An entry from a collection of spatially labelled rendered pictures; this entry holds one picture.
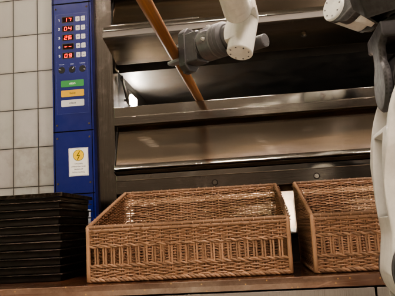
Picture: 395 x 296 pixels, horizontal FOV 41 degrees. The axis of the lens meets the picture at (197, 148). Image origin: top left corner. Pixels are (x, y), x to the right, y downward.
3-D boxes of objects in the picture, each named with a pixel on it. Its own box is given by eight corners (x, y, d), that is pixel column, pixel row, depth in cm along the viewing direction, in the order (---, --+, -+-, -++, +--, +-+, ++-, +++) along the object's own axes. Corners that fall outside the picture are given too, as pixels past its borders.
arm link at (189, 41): (171, 26, 143) (204, 12, 136) (195, 34, 151) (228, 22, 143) (173, 71, 142) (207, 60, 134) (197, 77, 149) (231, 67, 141)
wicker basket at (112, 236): (124, 269, 190) (122, 192, 194) (284, 262, 185) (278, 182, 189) (83, 284, 142) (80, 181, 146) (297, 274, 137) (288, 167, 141)
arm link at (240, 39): (203, 51, 133) (239, 40, 126) (210, 17, 137) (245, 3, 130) (230, 74, 141) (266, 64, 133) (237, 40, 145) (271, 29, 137)
